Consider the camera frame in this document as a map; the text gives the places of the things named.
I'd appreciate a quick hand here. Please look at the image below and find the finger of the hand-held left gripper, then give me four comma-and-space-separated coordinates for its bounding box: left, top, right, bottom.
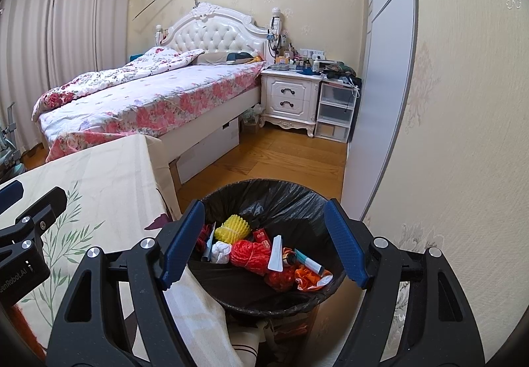
14, 186, 67, 241
0, 180, 24, 214

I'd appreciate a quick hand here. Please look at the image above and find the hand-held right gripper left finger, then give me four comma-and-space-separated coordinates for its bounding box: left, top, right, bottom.
45, 199, 206, 367

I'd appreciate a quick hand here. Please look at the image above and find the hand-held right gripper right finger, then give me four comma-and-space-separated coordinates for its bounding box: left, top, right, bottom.
323, 198, 485, 367

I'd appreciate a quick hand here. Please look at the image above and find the dark red bag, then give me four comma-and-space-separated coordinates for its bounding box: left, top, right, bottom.
194, 224, 213, 254

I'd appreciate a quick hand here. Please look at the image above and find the white tissue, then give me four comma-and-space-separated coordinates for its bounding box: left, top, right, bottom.
210, 241, 232, 265

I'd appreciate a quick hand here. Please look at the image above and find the orange printed plastic bag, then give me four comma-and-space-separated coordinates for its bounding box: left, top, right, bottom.
295, 265, 334, 292

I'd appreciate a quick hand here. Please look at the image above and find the yellow foam net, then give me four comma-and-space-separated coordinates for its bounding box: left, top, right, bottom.
214, 215, 252, 243

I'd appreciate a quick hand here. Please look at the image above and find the orange-red foam net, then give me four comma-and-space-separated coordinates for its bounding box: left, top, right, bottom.
230, 240, 273, 277

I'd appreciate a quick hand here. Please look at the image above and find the red plastic bag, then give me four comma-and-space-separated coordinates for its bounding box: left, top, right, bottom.
264, 268, 296, 292

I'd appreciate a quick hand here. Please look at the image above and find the cream floral tablecloth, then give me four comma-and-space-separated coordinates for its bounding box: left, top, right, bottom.
0, 133, 244, 367

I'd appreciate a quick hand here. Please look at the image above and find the white under-bed box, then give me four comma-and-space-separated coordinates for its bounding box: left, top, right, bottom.
169, 117, 241, 186

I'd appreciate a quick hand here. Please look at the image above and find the white striped cloth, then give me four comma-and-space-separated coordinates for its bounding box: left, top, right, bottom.
229, 319, 271, 367

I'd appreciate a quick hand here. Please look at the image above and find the clear plastic drawer unit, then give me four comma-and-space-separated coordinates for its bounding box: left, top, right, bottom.
314, 80, 358, 143

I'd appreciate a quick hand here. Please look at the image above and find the floral bed sheet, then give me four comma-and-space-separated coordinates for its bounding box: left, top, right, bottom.
35, 61, 265, 163

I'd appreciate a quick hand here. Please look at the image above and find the clear plastic bag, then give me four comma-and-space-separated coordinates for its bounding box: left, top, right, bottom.
241, 104, 264, 134

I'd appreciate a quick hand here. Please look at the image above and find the floral quilt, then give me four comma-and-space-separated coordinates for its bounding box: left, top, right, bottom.
32, 47, 205, 122

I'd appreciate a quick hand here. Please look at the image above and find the white nightstand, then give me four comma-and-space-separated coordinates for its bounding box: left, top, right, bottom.
260, 68, 323, 131

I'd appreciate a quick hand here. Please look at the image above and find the white sliding wardrobe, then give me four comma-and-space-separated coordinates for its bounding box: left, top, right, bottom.
341, 0, 418, 223

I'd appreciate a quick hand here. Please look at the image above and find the beige curtain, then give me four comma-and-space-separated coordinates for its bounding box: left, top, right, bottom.
0, 0, 135, 153

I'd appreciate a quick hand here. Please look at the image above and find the group of small bottles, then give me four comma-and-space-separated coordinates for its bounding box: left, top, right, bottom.
266, 7, 360, 82

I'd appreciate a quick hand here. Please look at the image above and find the pillow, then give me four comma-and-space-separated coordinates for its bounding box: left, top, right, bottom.
196, 51, 265, 65

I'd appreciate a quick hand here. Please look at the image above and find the white bed tufted headboard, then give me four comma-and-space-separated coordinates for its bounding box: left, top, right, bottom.
32, 3, 273, 186

